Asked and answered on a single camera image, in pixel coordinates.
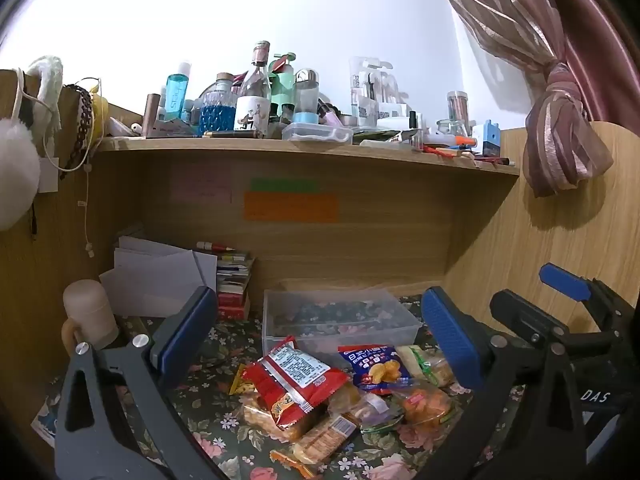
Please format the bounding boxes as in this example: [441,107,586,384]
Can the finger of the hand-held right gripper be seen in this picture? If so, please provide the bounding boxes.
[489,289,613,356]
[539,262,632,313]

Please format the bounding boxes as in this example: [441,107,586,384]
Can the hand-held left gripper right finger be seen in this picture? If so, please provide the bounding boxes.
[415,286,588,480]

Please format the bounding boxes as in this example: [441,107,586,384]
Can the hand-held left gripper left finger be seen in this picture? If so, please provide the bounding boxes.
[52,285,221,480]

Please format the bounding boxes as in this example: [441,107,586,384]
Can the green white snack packet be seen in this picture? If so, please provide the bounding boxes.
[396,344,454,387]

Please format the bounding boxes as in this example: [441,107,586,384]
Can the orange snack packet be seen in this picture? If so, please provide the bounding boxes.
[394,384,457,427]

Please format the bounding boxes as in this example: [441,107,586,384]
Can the blue chips packet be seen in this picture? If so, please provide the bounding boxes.
[338,343,414,396]

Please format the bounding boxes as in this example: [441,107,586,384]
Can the yellow snack packet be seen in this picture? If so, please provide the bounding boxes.
[228,364,262,397]

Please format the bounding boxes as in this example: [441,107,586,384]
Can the clear green-edged pastry packet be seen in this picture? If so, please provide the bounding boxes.
[345,389,407,433]

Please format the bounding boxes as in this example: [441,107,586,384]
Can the clear plastic container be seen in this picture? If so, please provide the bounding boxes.
[262,287,423,361]

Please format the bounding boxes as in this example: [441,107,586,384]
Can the clear biscuit packet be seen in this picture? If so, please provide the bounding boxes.
[241,394,321,442]

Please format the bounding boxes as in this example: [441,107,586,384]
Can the red snack packet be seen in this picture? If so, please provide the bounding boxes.
[242,336,351,428]

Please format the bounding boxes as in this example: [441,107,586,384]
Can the orange-edged biscuit packet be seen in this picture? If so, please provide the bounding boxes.
[270,410,360,477]

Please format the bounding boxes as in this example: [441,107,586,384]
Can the stack of books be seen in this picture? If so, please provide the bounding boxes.
[215,249,257,322]

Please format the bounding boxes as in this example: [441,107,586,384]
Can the stack of white papers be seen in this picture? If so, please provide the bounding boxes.
[99,234,219,319]

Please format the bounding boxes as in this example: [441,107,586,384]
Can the floral tablecloth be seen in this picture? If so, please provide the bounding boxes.
[35,294,531,480]

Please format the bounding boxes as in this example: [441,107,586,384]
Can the beige cup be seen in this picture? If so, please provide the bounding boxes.
[61,279,120,358]

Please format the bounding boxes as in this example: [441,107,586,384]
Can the wooden desk hutch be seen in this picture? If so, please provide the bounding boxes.
[0,69,640,416]

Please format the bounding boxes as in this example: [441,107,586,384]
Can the pink sticky note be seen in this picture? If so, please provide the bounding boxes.
[169,169,234,205]

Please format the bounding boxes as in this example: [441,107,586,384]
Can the pink striped curtain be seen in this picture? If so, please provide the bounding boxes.
[427,0,640,199]

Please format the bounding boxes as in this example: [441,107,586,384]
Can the blue pencil sharpener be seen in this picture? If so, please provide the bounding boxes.
[482,119,503,157]

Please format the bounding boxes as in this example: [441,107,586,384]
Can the orange sticky note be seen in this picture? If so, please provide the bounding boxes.
[243,192,340,224]

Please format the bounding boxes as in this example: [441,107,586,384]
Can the printed card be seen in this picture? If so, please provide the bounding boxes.
[30,389,62,450]

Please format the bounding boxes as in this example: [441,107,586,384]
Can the green sticky note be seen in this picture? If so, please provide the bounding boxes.
[250,178,319,194]

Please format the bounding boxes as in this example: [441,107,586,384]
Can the small glass jar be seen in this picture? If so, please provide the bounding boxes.
[436,118,469,139]

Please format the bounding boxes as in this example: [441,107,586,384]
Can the clear jar of sticks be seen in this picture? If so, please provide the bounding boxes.
[446,90,469,134]

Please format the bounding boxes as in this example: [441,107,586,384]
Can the rose gold tube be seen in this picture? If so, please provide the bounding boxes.
[142,93,162,138]

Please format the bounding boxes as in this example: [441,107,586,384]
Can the faceted blue glass bottle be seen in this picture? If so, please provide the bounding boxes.
[199,73,238,137]

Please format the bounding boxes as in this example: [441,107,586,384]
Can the white box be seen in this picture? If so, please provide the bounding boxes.
[376,114,417,134]

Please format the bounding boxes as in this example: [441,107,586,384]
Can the white fluffy pompom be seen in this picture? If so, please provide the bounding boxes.
[0,117,41,231]

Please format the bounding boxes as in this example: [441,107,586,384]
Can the yellow toy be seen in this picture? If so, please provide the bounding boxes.
[91,91,110,138]

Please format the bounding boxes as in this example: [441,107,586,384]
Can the tall blue liquid bottle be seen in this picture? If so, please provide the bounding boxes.
[166,61,193,122]

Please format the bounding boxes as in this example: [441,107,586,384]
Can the clear lidded plastic box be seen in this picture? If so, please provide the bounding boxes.
[281,121,354,144]

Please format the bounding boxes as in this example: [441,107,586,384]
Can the clear bottle white label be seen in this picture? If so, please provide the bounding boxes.
[233,41,273,134]

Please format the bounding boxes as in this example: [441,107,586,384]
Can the clear acrylic organizer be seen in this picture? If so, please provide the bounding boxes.
[349,56,397,129]

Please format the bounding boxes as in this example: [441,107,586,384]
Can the green pump bottle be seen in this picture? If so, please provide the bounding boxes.
[269,51,298,125]

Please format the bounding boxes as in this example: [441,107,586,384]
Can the clear bottle silver cap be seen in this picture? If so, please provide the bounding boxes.
[292,68,321,126]

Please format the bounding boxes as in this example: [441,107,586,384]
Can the white plush headband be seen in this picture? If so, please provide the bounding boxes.
[25,54,65,133]

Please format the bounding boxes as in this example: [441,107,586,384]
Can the white earphone cable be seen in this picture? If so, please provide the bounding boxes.
[42,77,103,260]

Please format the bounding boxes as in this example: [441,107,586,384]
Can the brown beaded bracelet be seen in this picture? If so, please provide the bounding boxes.
[60,84,97,181]

